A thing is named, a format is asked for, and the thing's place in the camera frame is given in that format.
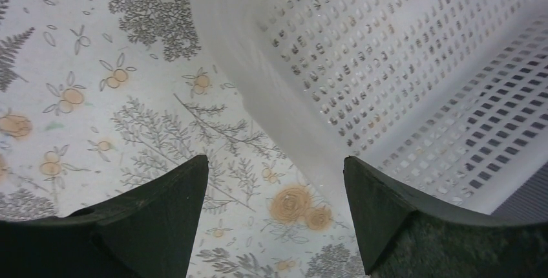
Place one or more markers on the grey mesh waste bin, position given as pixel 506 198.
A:
pixel 528 204

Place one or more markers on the white perforated plastic basket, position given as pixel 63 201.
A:
pixel 446 96

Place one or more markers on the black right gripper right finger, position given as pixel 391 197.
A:
pixel 404 232

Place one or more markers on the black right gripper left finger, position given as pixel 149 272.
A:
pixel 148 231

